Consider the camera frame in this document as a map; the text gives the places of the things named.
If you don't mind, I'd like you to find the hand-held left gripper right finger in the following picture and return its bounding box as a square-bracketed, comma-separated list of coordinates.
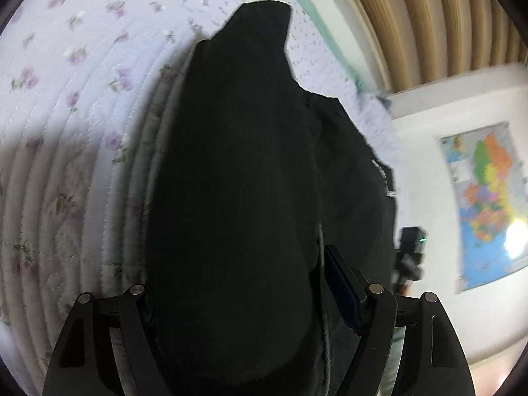
[323, 245, 475, 396]

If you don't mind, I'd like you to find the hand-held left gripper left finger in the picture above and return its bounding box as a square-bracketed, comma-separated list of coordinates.
[42, 284, 168, 396]

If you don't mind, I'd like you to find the black hooded jacket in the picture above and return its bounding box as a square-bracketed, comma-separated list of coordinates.
[144, 0, 399, 396]

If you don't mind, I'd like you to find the floral quilted bed blanket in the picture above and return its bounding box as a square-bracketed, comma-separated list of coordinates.
[0, 0, 404, 396]

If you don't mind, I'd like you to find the wooden slatted headboard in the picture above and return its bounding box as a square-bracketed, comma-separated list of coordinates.
[338, 0, 528, 91]

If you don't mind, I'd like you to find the colourful wall map poster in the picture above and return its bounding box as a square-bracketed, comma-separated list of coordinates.
[438, 121, 528, 294]

